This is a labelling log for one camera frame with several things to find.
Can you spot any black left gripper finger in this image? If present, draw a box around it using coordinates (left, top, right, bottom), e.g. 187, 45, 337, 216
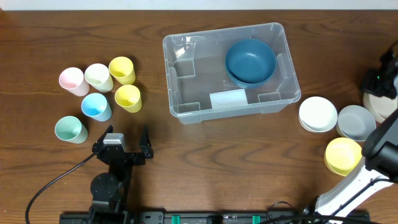
94, 125, 113, 146
139, 126, 154, 159

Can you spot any large beige bowl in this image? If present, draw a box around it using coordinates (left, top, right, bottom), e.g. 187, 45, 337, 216
363, 93, 397, 123

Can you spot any light grey small bowl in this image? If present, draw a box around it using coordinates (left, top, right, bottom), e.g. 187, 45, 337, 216
336, 105, 376, 142

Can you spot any white small bowl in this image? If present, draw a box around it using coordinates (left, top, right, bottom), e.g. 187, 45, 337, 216
298, 96, 338, 133

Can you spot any clear plastic storage bin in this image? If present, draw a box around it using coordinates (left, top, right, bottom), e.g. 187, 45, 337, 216
162, 22, 302, 124

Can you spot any yellow small bowl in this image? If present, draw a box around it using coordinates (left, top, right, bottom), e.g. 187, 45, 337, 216
324, 138, 362, 176

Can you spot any dark blue bowl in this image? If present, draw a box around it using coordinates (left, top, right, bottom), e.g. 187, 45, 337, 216
224, 39, 277, 73
225, 67, 276, 89

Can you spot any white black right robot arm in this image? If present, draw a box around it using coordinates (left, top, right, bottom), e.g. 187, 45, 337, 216
314, 48, 397, 217

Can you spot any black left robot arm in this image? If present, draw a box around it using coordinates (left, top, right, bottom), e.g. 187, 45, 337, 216
88, 126, 154, 223

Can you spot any mint green plastic cup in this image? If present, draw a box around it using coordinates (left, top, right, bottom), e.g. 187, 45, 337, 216
55, 116, 88, 144

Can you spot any light blue plastic cup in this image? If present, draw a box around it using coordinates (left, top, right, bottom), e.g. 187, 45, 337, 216
81, 93, 112, 121

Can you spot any near yellow plastic cup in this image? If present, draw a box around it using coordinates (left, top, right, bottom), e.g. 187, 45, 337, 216
114, 85, 142, 113

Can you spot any yellow plastic cup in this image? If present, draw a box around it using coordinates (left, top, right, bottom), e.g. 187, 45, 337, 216
108, 57, 136, 85
114, 85, 142, 113

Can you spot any cream white plastic cup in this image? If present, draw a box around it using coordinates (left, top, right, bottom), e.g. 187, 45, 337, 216
84, 63, 114, 93

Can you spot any pink plastic cup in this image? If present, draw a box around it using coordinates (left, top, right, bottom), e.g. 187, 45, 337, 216
58, 67, 90, 96

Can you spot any far yellow plastic cup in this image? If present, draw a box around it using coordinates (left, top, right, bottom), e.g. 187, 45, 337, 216
108, 57, 136, 85

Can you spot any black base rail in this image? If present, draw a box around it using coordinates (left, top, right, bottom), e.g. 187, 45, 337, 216
58, 210, 371, 224

